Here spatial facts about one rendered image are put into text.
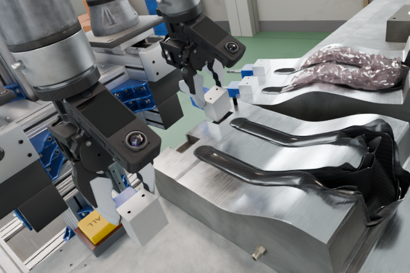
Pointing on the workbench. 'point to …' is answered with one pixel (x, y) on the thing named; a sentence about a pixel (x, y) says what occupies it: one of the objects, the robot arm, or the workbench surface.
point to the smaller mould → (399, 25)
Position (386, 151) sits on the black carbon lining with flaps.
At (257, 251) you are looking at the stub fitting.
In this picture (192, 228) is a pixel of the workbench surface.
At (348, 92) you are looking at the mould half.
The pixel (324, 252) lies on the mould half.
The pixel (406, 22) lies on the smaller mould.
